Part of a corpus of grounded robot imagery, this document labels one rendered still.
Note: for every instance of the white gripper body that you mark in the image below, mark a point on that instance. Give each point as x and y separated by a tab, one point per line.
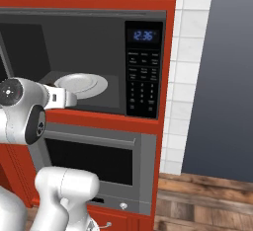
70	99

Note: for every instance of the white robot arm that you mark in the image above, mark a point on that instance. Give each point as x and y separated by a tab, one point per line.
19	116

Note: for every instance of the microwave door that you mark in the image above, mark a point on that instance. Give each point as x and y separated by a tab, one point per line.
4	60

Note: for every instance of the black microwave oven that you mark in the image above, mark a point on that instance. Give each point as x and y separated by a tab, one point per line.
143	70

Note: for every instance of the white round plate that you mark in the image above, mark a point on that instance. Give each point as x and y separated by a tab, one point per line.
86	84

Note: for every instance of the grey built-in oven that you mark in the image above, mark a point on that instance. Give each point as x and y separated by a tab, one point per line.
99	166

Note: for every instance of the silver oven knob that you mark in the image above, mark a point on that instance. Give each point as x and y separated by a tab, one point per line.
123	205

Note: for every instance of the red drawer front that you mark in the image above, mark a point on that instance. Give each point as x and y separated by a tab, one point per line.
122	220

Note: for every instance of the red tall cabinet frame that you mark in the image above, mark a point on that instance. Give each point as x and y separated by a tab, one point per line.
166	142

